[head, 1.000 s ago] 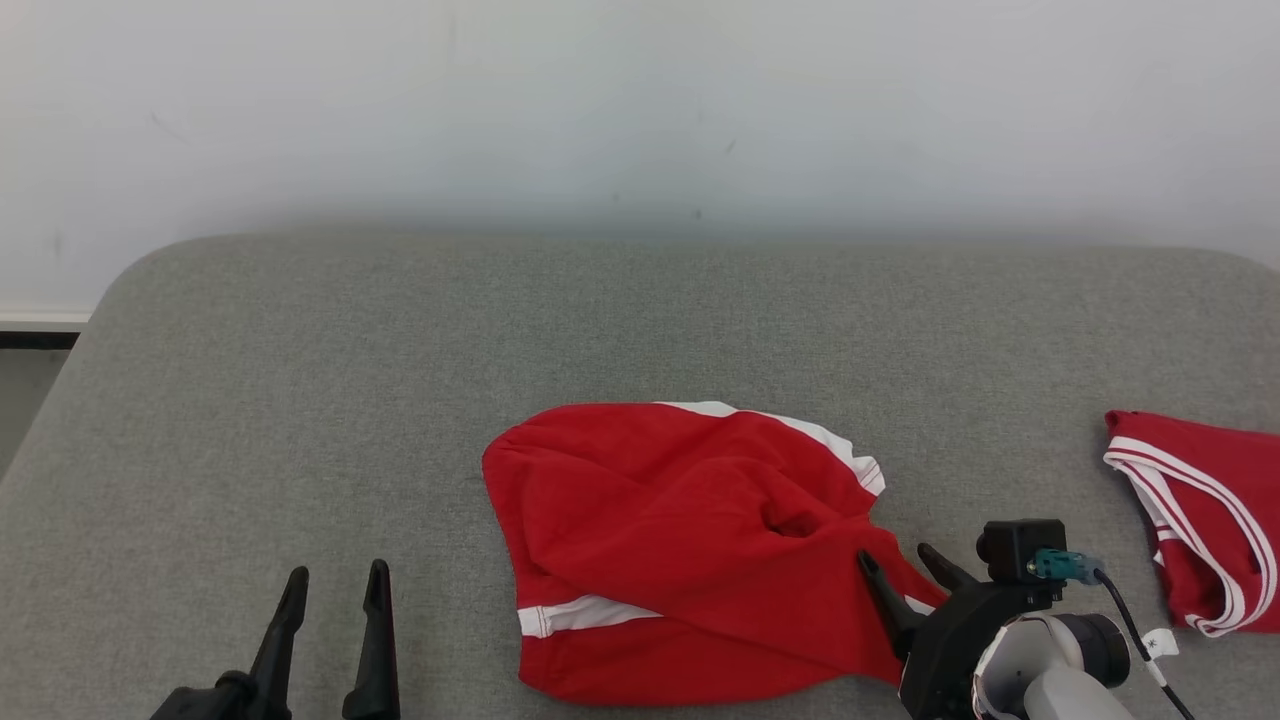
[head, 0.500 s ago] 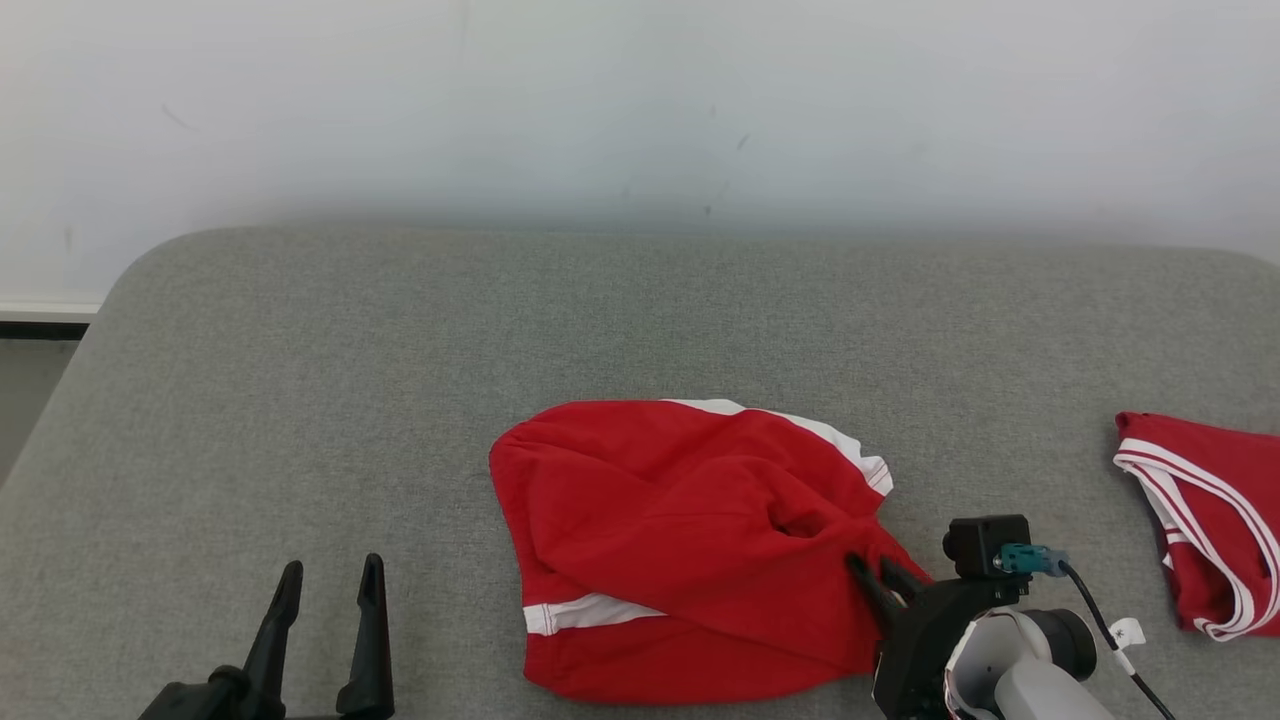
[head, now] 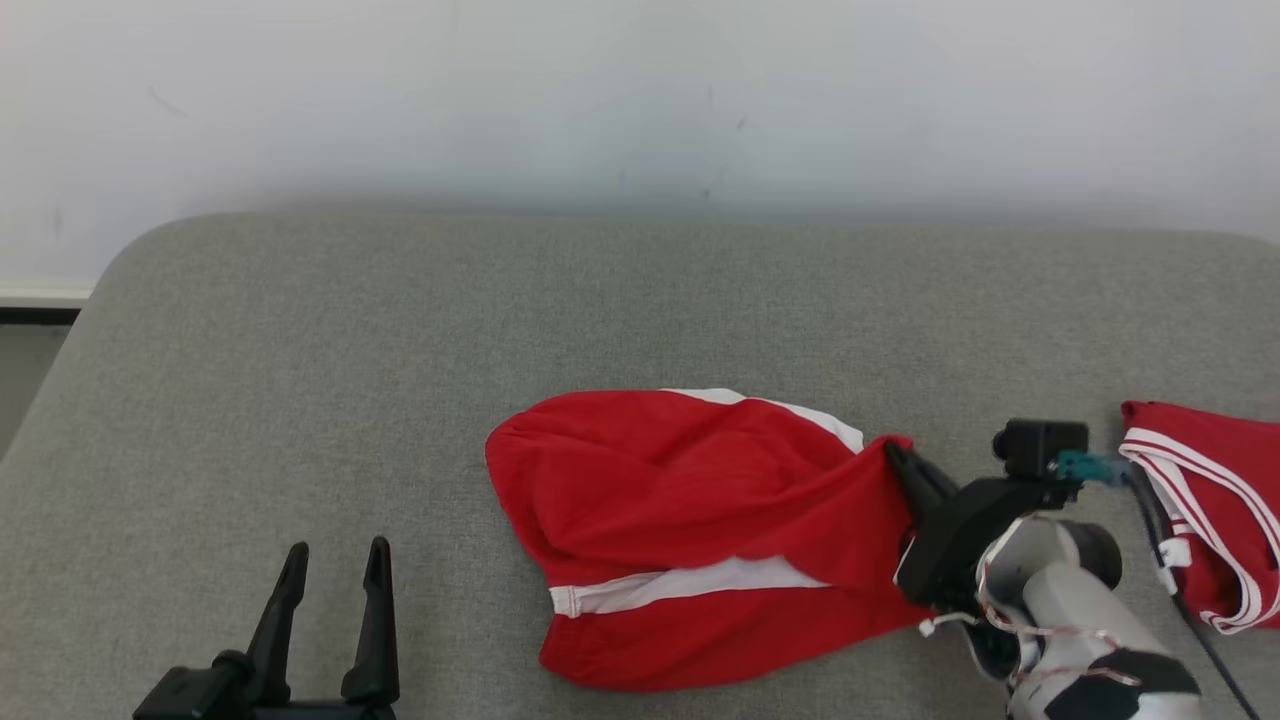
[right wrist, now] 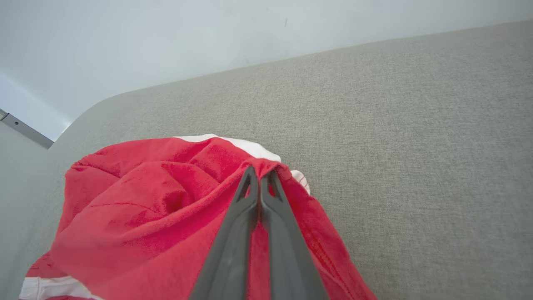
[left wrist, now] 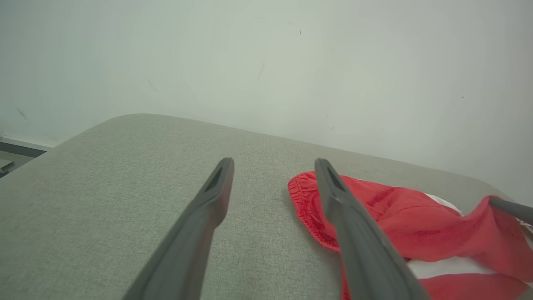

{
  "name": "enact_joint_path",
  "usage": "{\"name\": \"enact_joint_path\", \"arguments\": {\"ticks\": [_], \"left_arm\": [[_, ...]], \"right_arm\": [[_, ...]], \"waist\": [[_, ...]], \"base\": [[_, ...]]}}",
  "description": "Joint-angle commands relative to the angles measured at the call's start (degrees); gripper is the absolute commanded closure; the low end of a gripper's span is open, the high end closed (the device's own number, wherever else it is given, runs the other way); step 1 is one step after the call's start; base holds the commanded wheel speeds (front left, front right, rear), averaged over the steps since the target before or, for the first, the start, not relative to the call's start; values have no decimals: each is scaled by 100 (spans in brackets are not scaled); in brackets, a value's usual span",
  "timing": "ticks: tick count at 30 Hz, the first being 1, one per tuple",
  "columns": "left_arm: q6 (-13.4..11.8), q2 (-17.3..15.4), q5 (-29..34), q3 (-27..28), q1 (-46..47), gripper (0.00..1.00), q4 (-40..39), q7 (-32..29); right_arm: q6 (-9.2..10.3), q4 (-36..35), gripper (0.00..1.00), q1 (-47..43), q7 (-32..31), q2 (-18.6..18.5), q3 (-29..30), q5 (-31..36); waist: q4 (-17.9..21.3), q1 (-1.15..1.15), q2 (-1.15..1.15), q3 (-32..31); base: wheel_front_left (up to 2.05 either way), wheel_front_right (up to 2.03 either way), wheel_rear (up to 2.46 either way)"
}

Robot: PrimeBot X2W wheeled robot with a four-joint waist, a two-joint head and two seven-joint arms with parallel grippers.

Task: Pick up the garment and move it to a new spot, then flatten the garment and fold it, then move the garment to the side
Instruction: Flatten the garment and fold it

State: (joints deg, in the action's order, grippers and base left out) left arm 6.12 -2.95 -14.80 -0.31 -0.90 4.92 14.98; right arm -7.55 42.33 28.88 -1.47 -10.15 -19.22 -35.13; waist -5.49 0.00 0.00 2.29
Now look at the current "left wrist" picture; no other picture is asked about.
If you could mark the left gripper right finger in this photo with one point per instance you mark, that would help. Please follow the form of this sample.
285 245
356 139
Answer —
366 258

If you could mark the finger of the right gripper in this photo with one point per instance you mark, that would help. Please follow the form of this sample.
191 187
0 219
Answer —
514 210

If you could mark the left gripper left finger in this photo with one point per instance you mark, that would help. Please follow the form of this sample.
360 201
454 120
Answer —
187 250

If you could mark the red white shorts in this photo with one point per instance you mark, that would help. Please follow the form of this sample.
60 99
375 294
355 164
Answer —
437 233

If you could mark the white wall baseboard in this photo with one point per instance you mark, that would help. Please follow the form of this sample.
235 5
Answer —
21 146

